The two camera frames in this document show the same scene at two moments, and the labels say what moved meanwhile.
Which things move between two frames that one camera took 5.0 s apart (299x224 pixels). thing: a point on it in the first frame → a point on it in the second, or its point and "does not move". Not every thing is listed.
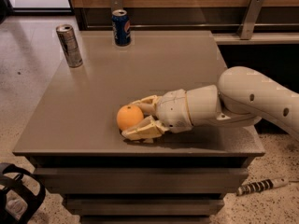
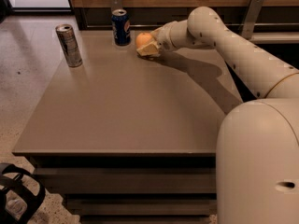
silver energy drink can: x=70 y=46 does not move
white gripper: x=172 y=109 → x=165 y=38
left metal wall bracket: x=116 y=3 does not move
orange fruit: x=129 y=116 → x=143 y=38
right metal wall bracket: x=251 y=17 does not move
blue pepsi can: x=121 y=28 does not move
